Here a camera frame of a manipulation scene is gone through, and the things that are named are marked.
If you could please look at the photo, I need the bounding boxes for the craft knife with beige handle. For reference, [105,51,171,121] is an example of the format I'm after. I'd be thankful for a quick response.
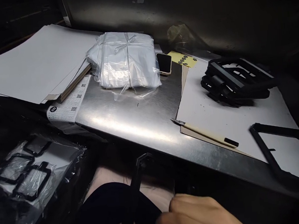
[170,111,240,154]

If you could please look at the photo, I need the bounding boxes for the white cardboard sheet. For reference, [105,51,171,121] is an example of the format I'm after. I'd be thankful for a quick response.
[171,50,299,198]

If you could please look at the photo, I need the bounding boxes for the pile of black plastic frames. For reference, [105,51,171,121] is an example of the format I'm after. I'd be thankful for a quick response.
[198,51,282,112]

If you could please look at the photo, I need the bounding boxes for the large black rectangular frame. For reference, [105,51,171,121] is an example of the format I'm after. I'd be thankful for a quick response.
[249,118,299,180]

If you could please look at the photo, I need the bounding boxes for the stack of white cardboard sheets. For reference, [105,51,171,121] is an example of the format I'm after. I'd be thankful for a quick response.
[0,19,111,109]

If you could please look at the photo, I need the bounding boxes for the person's right hand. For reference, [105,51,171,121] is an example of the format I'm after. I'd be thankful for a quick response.
[153,188,242,224]

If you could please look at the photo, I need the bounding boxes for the bundle of clear plastic bags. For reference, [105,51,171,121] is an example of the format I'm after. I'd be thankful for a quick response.
[83,26,164,103]

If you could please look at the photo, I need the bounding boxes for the black smartphone with beige case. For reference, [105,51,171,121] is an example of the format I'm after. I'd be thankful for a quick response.
[155,52,174,78]

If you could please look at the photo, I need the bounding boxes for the person's legs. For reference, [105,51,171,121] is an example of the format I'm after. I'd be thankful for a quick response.
[75,158,182,224]

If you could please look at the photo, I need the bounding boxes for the yellow sticker sheet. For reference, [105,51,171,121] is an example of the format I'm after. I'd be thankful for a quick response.
[166,48,200,71]

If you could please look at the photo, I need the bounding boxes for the printed white label sheet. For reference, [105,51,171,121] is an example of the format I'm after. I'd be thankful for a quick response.
[43,74,97,126]

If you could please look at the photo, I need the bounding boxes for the black plastic frame strip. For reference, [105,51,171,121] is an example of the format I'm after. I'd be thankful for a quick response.
[111,151,162,224]

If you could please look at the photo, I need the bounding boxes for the beige cardboard sheet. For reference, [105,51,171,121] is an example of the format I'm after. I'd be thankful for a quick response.
[173,60,252,163]

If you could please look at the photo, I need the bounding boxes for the clear bag of black frames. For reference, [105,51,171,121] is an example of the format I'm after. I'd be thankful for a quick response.
[0,130,93,214]

